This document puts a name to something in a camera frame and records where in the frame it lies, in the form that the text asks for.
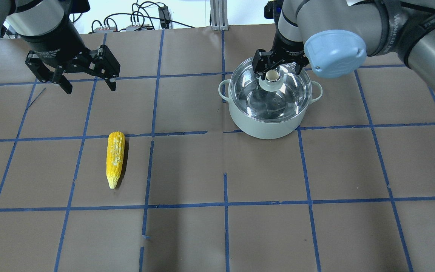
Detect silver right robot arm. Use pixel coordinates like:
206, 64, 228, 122
252, 0, 435, 92

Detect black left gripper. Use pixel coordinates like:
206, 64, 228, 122
18, 19, 120, 94

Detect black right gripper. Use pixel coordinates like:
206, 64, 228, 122
253, 32, 310, 80

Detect pale green cooking pot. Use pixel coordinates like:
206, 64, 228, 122
218, 71, 323, 139

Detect yellow corn cob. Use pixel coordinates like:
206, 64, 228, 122
106, 131, 125, 190

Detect aluminium frame post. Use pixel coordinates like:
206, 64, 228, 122
210, 0, 229, 31

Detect glass pot lid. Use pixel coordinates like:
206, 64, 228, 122
228, 57, 316, 123

